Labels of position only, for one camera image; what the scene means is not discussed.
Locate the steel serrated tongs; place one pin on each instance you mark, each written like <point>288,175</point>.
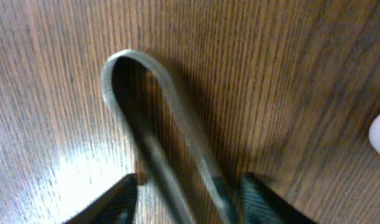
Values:
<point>121,102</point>

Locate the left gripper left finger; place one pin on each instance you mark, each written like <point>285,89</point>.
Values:
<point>116,206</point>

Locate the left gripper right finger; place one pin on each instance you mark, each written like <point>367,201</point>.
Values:
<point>263,206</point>

